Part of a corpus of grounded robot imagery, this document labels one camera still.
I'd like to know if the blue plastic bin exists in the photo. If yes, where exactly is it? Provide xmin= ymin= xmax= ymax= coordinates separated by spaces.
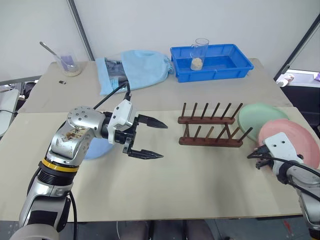
xmin=170 ymin=43 xmax=255 ymax=84

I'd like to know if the green plate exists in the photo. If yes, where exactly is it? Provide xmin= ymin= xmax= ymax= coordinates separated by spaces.
xmin=237 ymin=102 xmax=291 ymax=142

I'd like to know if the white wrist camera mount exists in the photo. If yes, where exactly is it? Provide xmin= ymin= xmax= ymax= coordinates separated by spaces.
xmin=264 ymin=132 xmax=305 ymax=165
xmin=107 ymin=99 xmax=139 ymax=145

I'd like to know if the metal spoon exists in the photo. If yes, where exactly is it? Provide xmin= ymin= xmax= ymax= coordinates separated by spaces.
xmin=39 ymin=41 xmax=70 ymax=71

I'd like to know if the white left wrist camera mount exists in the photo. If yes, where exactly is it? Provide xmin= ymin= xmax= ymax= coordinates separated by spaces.
xmin=107 ymin=99 xmax=139 ymax=145

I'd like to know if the blue plate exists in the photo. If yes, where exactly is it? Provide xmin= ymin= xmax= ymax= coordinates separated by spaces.
xmin=83 ymin=138 xmax=116 ymax=161

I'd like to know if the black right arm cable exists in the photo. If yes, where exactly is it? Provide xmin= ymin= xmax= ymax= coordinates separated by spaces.
xmin=273 ymin=156 xmax=320 ymax=209

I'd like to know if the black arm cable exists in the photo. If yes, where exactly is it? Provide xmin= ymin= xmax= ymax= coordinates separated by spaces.
xmin=93 ymin=83 xmax=133 ymax=110
xmin=273 ymin=156 xmax=320 ymax=209

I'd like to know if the wooden dish rack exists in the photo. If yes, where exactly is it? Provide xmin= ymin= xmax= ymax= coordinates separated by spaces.
xmin=177 ymin=101 xmax=254 ymax=148

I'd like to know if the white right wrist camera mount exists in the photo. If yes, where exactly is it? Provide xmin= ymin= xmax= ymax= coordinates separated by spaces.
xmin=264 ymin=132 xmax=305 ymax=165

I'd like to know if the dark patterned package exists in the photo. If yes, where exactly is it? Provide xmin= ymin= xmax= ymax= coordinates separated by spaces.
xmin=104 ymin=57 xmax=130 ymax=89

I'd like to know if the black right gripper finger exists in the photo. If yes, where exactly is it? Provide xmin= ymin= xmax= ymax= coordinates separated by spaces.
xmin=246 ymin=146 xmax=266 ymax=160

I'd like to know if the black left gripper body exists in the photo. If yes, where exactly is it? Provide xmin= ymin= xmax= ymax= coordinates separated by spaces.
xmin=112 ymin=116 xmax=141 ymax=157

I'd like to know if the clear glass beaker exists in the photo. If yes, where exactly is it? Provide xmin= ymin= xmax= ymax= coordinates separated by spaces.
xmin=53 ymin=52 xmax=83 ymax=77

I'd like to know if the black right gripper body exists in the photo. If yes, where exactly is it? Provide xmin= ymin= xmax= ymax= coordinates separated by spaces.
xmin=254 ymin=144 xmax=275 ymax=171

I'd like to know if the white cluttered shelf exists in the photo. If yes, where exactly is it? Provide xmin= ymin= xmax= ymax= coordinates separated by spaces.
xmin=275 ymin=69 xmax=320 ymax=88

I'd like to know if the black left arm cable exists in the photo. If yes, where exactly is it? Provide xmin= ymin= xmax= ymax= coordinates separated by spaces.
xmin=93 ymin=83 xmax=133 ymax=110

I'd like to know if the tall clear measuring cup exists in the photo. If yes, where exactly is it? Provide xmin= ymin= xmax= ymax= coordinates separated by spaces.
xmin=190 ymin=37 xmax=210 ymax=72

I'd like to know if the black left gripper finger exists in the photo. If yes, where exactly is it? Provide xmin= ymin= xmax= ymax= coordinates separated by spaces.
xmin=129 ymin=148 xmax=165 ymax=160
xmin=138 ymin=114 xmax=169 ymax=130

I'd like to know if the grey metal frame post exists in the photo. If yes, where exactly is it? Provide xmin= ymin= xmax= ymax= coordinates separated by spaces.
xmin=68 ymin=0 xmax=95 ymax=62
xmin=273 ymin=15 xmax=320 ymax=81

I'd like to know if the pink plate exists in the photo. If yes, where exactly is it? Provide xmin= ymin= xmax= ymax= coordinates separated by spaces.
xmin=257 ymin=118 xmax=320 ymax=171

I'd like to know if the light blue cloth bag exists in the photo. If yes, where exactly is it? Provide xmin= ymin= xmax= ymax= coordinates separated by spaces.
xmin=95 ymin=49 xmax=175 ymax=97

